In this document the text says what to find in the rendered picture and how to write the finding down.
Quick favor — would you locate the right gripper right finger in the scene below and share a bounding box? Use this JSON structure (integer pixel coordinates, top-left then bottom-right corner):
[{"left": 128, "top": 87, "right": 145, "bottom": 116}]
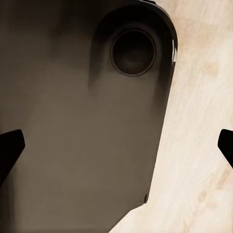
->
[{"left": 217, "top": 129, "right": 233, "bottom": 168}]

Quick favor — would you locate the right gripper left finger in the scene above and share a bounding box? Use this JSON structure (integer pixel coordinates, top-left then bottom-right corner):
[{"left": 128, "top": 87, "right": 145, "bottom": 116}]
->
[{"left": 0, "top": 129, "right": 25, "bottom": 186}]

